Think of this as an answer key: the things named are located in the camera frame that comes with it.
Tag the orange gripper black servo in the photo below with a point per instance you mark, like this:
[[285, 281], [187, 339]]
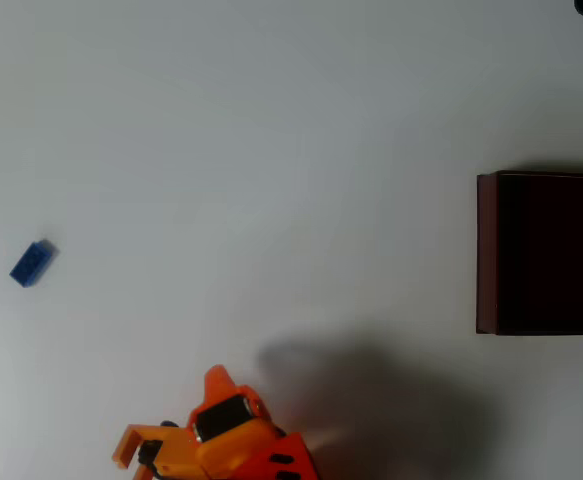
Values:
[[222, 414]]

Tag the small blue block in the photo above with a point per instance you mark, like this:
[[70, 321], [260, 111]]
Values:
[[32, 264]]

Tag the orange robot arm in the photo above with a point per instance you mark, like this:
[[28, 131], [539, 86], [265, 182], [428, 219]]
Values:
[[283, 457]]

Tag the dark brown box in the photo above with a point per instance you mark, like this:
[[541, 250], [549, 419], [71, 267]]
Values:
[[551, 255]]

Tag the orange camera mount bracket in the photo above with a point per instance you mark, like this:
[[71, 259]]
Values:
[[143, 447]]

